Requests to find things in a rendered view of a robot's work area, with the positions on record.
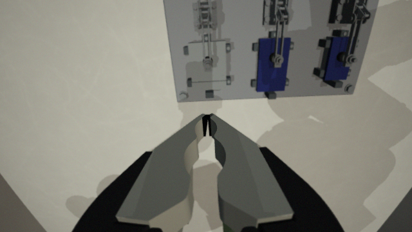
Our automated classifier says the grey fixture plate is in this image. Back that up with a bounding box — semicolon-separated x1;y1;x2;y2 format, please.
163;0;379;102

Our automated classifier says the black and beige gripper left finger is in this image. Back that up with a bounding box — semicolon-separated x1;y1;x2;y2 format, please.
72;113;208;232

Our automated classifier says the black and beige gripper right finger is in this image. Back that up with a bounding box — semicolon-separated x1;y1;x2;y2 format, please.
208;113;344;232

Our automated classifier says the dark blue flat plate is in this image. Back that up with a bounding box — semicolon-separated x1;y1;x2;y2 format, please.
256;37;291;92
320;36;350;81

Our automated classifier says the toggle clamp with red handle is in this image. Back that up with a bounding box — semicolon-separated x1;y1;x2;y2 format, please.
263;0;290;68
328;0;372;67

